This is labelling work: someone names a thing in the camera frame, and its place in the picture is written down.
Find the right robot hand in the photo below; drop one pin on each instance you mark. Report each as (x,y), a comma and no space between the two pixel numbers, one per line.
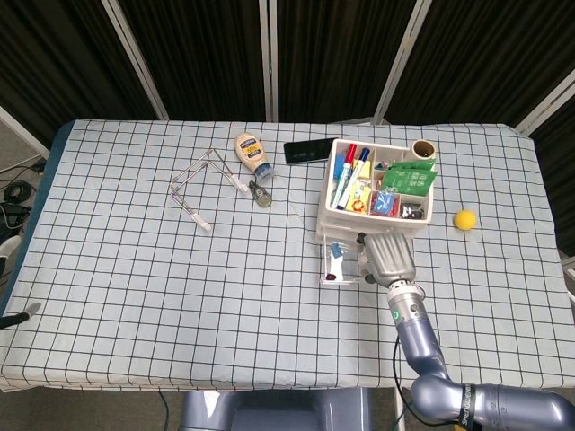
(391,258)

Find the blue checkered tablecloth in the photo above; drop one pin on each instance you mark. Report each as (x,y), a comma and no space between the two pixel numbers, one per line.
(202,292)

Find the mayonnaise squeeze bottle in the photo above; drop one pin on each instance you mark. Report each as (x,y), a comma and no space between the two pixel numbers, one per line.
(249,150)

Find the red-capped whiteboard marker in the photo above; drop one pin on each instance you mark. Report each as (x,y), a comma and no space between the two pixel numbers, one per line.
(345,173)

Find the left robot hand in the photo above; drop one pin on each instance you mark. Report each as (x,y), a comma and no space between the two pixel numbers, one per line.
(18,316)

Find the yellow sticky notes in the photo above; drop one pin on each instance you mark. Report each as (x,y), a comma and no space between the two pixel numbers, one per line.
(366,168)

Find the blue eraser block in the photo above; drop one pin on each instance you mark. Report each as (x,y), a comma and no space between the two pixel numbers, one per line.
(341,162)

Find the yellow snack packet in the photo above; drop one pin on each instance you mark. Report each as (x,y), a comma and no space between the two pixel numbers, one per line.
(359,197)

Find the white drawer organizer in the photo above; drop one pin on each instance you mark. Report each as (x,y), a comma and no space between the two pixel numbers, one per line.
(325,213)

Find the yellow foam ball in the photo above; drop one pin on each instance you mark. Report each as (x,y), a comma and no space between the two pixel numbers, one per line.
(465,220)

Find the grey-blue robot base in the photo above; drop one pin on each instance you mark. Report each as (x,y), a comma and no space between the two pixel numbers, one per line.
(278,410)

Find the black smartphone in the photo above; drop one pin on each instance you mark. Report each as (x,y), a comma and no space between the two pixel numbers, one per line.
(307,151)

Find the white plastic piece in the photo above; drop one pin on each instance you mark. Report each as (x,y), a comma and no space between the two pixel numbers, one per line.
(339,265)

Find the blue binder clip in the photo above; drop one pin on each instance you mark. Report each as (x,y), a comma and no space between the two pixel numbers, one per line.
(336,248)

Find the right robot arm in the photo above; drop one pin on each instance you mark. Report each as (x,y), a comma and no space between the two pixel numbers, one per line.
(418,341)

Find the purple guitar pick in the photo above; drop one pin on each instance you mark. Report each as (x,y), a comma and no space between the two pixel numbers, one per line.
(331,276)

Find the black folding screen white frame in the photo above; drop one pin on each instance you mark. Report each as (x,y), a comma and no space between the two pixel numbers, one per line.
(211,54)

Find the black binder clips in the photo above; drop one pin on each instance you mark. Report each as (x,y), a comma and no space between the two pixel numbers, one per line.
(412,211)

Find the blue-capped whiteboard marker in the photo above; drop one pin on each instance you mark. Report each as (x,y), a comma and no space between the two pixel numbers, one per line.
(355,177)

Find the clear plastic drawer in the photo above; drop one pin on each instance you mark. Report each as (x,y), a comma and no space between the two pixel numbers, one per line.
(350,269)
(350,226)

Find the blue plastic packet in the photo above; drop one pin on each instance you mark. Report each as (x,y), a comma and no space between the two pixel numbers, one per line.
(384,199)

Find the green tea packet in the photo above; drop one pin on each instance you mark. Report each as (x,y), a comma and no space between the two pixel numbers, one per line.
(411,182)
(411,164)

